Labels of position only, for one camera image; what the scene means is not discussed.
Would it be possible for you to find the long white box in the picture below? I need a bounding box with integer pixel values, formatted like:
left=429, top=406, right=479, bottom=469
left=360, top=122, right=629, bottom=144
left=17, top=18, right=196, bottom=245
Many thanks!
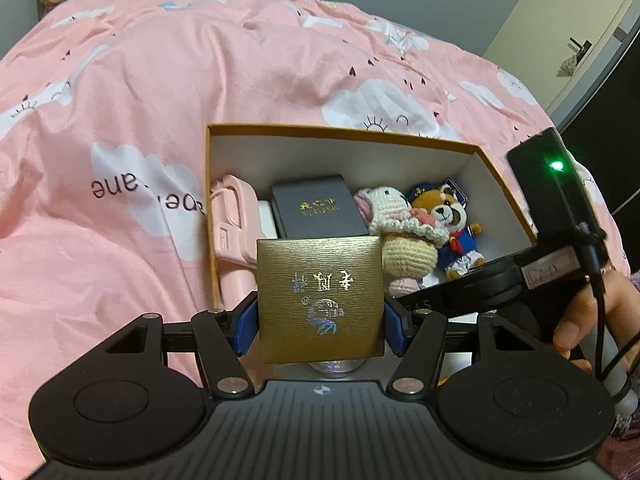
left=258, top=199, right=279, bottom=240

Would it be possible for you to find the crochet doll with yellow dress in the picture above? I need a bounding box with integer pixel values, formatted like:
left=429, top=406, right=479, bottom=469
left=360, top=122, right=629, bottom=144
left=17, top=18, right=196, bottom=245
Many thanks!
left=354, top=186, right=441, bottom=297

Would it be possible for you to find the pink handheld device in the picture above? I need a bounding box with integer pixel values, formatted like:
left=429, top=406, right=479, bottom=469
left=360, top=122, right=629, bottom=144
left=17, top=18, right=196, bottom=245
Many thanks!
left=207, top=174, right=261, bottom=311

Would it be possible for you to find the yellow cardboard box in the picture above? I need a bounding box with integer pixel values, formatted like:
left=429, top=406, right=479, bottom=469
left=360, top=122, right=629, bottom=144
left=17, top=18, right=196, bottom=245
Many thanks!
left=205, top=122, right=538, bottom=311

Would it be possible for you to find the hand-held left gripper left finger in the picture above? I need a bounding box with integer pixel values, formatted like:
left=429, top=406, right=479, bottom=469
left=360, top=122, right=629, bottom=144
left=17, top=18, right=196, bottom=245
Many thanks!
left=70, top=297, right=260, bottom=401

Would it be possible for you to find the black cable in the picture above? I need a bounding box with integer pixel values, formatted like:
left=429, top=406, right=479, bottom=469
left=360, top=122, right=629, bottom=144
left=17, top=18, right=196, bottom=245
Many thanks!
left=575, top=225, right=640, bottom=403

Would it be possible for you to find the gold square box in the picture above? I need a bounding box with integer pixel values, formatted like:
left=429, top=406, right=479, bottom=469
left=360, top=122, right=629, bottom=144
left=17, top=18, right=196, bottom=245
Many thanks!
left=256, top=236, right=387, bottom=365

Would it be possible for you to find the cream door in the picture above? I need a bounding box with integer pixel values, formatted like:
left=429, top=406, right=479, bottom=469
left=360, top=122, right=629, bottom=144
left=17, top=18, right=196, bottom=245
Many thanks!
left=482, top=0, right=640, bottom=111

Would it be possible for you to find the pink cloud printed blanket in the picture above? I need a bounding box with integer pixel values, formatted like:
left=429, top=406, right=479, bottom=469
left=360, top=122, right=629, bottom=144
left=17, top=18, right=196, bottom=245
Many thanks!
left=0, top=0, right=631, bottom=480

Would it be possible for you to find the dark grey gift box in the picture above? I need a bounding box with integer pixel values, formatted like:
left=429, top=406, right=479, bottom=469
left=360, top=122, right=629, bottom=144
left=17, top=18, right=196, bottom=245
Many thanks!
left=271, top=175, right=368, bottom=240

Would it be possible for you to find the bear plush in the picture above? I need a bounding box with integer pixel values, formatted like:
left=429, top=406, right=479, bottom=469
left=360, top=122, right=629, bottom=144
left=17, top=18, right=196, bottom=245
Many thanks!
left=410, top=177, right=487, bottom=281

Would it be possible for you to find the clear round plastic case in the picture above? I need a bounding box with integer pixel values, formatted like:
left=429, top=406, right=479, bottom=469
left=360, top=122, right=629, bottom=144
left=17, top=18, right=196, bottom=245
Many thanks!
left=307, top=357, right=366, bottom=377

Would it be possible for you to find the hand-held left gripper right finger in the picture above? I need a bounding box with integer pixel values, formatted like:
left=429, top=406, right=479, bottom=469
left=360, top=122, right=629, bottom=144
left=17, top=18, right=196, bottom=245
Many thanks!
left=383, top=302, right=571, bottom=401

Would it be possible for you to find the person's right hand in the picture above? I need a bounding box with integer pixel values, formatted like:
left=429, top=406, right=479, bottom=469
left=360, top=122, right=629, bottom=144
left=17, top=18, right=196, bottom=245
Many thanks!
left=552, top=271, right=640, bottom=375

